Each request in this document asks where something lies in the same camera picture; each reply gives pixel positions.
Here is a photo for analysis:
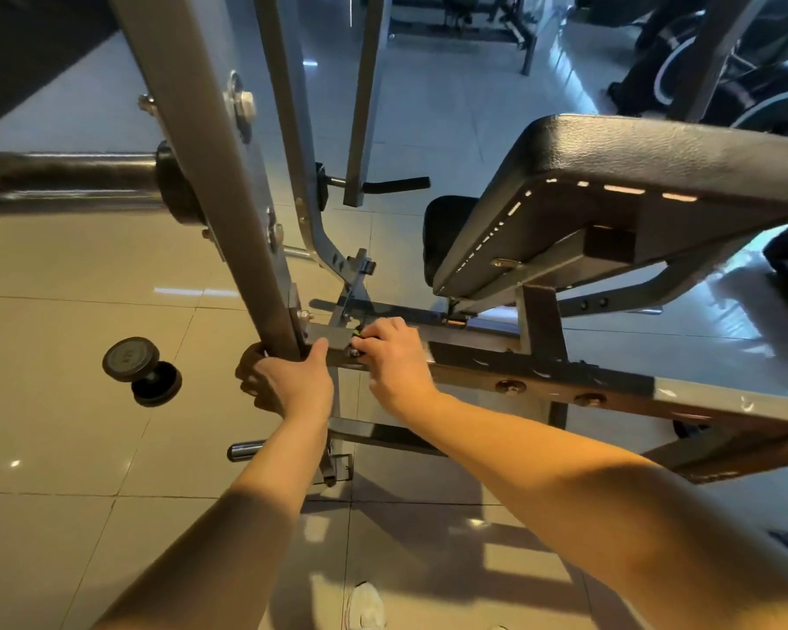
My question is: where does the black padded bench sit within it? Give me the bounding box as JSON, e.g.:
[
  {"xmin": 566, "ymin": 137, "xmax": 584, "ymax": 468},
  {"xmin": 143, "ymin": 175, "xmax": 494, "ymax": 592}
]
[{"xmin": 423, "ymin": 114, "xmax": 788, "ymax": 303}]

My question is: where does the person's right hand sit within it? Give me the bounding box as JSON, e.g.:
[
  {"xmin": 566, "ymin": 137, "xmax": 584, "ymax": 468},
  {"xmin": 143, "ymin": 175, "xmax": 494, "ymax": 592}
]
[{"xmin": 348, "ymin": 317, "xmax": 441, "ymax": 421}]

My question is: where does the grey steel gym machine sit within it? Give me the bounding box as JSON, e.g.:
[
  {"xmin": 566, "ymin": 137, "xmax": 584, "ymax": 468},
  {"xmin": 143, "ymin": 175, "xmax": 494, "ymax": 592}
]
[{"xmin": 105, "ymin": 0, "xmax": 788, "ymax": 491}]

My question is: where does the person's right forearm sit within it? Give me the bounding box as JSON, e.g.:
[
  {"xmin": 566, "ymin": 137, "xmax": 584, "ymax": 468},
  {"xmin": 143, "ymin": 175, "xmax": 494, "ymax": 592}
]
[{"xmin": 400, "ymin": 387, "xmax": 788, "ymax": 630}]

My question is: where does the person's left hand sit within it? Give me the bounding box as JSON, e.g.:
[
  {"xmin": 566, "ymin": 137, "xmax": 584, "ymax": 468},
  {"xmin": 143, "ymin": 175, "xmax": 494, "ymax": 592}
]
[{"xmin": 234, "ymin": 337, "xmax": 335, "ymax": 425}]

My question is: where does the person's left forearm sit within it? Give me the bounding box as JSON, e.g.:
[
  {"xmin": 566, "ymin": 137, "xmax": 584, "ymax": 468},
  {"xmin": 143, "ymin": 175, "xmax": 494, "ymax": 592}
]
[{"xmin": 92, "ymin": 410, "xmax": 333, "ymax": 630}]

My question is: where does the chrome weight storage peg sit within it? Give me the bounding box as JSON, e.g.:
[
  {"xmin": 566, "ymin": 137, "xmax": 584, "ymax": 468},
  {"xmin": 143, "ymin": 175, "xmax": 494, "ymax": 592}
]
[{"xmin": 226, "ymin": 439, "xmax": 270, "ymax": 465}]

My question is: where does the black dumbbell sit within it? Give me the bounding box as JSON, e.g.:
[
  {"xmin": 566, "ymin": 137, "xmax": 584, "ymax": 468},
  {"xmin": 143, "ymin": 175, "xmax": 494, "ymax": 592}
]
[{"xmin": 101, "ymin": 335, "xmax": 184, "ymax": 410}]

